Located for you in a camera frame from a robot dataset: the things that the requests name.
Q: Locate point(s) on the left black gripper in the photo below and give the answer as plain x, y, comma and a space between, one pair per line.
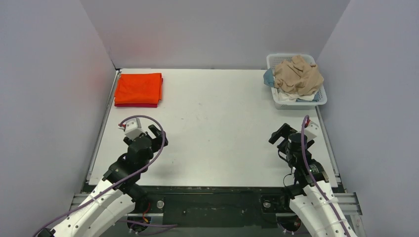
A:
152, 139

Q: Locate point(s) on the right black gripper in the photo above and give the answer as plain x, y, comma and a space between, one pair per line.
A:
283, 136

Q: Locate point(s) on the beige t shirt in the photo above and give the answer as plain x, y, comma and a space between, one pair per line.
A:
298, 76

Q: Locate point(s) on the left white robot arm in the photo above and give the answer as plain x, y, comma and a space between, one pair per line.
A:
117, 193

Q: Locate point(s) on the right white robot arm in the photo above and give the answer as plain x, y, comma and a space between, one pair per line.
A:
311, 196

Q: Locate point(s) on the white t shirt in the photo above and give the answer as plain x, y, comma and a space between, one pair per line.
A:
295, 97

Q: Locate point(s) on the folded red t shirt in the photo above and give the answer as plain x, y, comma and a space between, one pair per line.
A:
135, 105

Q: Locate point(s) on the folded orange t shirt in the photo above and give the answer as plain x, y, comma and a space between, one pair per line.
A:
139, 88

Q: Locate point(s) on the blue t shirt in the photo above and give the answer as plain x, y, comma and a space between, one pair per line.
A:
268, 78

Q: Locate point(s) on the white plastic basket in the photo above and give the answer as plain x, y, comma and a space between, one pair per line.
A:
275, 59

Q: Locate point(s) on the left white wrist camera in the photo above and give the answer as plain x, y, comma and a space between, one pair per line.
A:
132, 128

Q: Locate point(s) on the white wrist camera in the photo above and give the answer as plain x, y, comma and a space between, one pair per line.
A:
132, 128
311, 130

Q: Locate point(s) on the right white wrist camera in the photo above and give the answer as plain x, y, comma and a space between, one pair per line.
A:
311, 130

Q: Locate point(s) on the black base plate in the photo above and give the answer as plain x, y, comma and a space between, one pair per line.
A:
216, 207

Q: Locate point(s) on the aluminium rail frame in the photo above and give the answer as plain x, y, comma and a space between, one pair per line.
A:
218, 124

